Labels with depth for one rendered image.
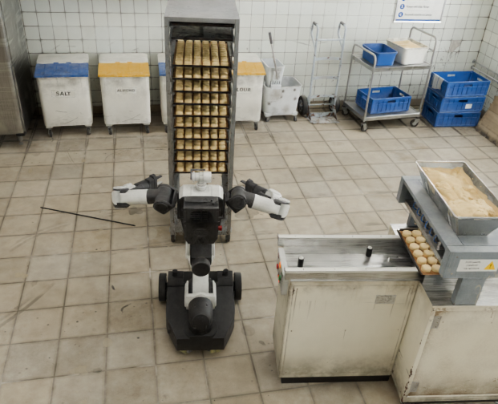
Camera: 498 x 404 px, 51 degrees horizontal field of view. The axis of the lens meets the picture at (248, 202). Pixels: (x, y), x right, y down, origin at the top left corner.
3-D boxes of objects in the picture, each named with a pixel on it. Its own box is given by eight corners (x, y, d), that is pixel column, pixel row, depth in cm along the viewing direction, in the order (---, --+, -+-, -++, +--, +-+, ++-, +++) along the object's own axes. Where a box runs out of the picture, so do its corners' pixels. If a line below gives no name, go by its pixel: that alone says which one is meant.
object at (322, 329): (374, 342, 349) (402, 234, 302) (390, 385, 321) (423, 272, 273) (270, 344, 343) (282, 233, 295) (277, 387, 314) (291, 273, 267)
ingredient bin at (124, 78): (103, 137, 588) (97, 70, 547) (105, 115, 640) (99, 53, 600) (152, 135, 599) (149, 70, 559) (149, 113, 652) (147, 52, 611)
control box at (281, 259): (281, 266, 302) (284, 247, 294) (287, 295, 281) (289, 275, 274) (275, 266, 301) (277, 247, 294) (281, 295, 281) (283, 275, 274)
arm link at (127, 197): (110, 209, 307) (147, 208, 304) (108, 187, 305) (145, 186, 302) (117, 207, 318) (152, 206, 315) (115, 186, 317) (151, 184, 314)
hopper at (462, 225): (458, 183, 298) (464, 161, 291) (505, 241, 251) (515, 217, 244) (409, 182, 296) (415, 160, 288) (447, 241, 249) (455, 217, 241)
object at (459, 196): (459, 174, 294) (463, 164, 290) (506, 229, 248) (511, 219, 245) (414, 173, 291) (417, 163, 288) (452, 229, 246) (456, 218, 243)
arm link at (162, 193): (148, 210, 306) (171, 210, 305) (144, 200, 300) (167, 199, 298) (151, 195, 314) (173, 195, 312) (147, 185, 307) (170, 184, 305)
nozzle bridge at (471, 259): (441, 224, 323) (455, 175, 305) (495, 305, 263) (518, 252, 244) (389, 223, 320) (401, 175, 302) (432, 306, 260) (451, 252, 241)
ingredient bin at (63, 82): (44, 139, 575) (33, 71, 534) (48, 116, 627) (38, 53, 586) (95, 137, 588) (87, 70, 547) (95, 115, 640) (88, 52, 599)
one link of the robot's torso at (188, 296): (216, 312, 335) (216, 296, 328) (184, 313, 333) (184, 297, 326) (215, 290, 353) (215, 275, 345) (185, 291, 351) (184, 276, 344)
